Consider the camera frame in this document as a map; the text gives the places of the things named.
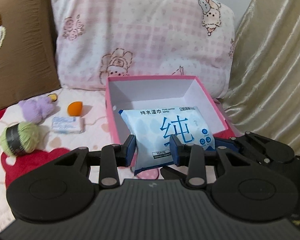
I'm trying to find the blue wet wipes pack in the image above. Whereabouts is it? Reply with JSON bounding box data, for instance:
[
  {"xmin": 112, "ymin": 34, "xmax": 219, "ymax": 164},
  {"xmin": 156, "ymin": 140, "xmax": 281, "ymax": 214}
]
[{"xmin": 119, "ymin": 107, "xmax": 215, "ymax": 175}]

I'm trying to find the orange makeup sponge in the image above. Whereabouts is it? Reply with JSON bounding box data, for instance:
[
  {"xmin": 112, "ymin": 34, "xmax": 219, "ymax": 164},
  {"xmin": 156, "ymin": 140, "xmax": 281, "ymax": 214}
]
[{"xmin": 67, "ymin": 101, "xmax": 83, "ymax": 116}]

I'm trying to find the pink cardboard box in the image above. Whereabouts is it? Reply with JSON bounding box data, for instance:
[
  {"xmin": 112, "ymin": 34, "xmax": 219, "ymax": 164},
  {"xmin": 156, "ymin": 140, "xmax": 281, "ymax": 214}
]
[{"xmin": 106, "ymin": 76, "xmax": 231, "ymax": 144}]

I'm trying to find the purple plush toy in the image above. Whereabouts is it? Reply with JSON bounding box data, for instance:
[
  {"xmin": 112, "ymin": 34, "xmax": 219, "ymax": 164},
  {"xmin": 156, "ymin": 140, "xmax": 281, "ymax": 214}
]
[{"xmin": 18, "ymin": 93, "xmax": 58, "ymax": 124}]

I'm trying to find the green yarn ball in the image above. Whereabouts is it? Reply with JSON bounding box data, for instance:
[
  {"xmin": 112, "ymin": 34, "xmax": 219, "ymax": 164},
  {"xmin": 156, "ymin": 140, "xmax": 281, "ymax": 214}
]
[{"xmin": 0, "ymin": 121, "xmax": 40, "ymax": 157}]

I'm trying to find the beige satin curtain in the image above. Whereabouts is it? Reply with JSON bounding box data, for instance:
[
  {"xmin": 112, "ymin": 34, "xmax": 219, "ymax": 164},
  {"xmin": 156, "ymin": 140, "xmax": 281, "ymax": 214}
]
[{"xmin": 222, "ymin": 0, "xmax": 300, "ymax": 156}]

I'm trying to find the pink checked cartoon pillow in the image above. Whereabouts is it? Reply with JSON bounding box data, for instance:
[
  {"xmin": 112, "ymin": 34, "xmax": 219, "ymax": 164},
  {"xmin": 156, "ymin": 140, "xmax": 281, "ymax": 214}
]
[{"xmin": 51, "ymin": 0, "xmax": 235, "ymax": 98}]

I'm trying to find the brown pillow with cloud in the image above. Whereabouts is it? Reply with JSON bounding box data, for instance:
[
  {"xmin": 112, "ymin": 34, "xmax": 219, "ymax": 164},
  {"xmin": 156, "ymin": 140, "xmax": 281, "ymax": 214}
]
[{"xmin": 0, "ymin": 0, "xmax": 61, "ymax": 110}]

